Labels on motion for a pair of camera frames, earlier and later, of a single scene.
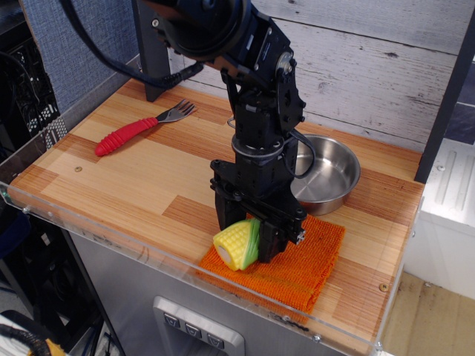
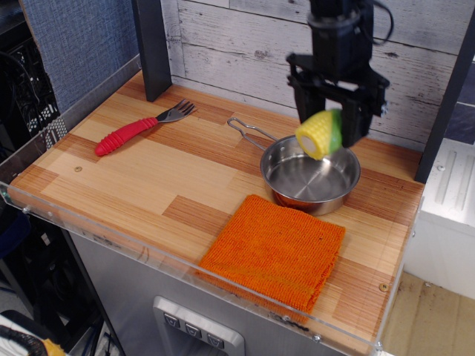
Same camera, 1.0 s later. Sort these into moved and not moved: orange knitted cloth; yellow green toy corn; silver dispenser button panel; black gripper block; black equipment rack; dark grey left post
Moved: yellow green toy corn; black gripper block
Not moved: orange knitted cloth; black equipment rack; silver dispenser button panel; dark grey left post
